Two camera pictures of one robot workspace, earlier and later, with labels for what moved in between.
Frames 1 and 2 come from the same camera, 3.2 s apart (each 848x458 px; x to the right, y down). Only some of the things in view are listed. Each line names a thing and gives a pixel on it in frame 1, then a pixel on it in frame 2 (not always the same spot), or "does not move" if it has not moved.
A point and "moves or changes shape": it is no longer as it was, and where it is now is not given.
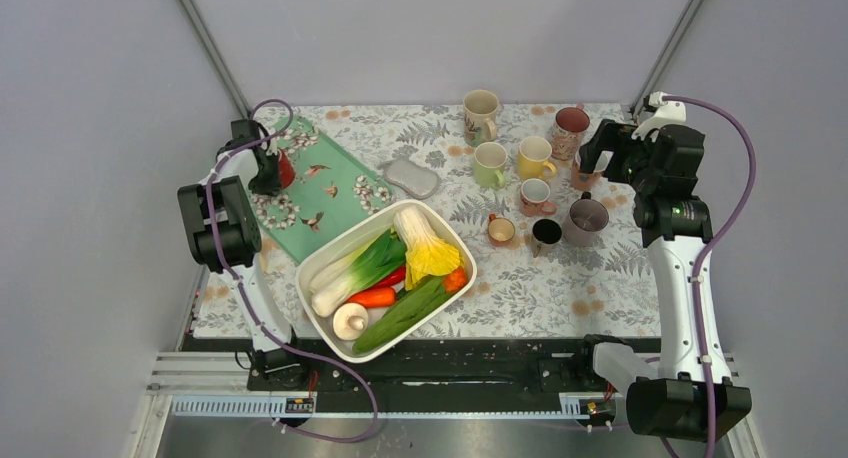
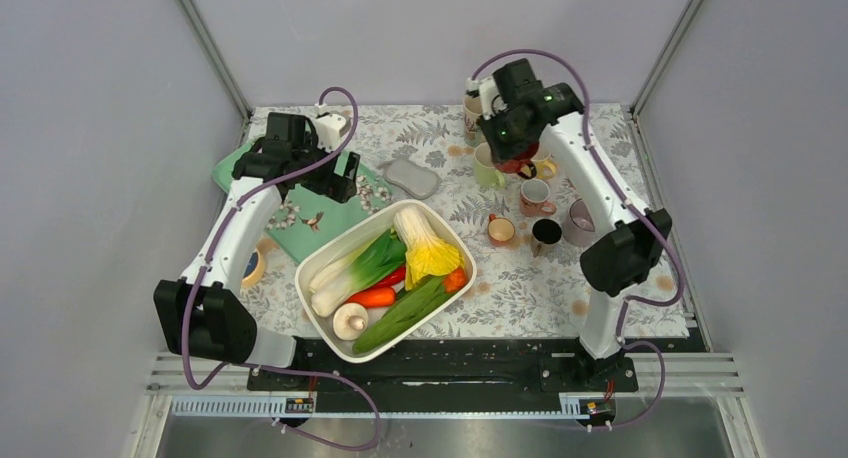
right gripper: x=620 y=139 -> x=501 y=151
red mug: x=287 y=171 moves or changes shape
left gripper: x=271 y=185 -> x=335 y=186
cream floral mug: x=480 y=107 does not move
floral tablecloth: x=558 y=256 does not move
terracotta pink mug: x=534 y=193 does not move
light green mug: x=489 y=163 does not move
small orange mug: x=500 y=230 does not move
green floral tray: x=329 y=192 does not move
